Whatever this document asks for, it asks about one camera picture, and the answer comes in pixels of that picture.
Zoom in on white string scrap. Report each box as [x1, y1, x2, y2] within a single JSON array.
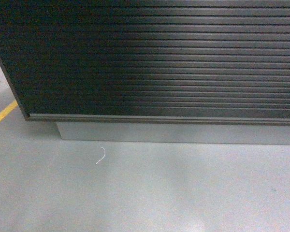
[[95, 147, 106, 165]]

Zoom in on black checkout counter cabinet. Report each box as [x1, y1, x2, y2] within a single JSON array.
[[0, 0, 290, 145]]

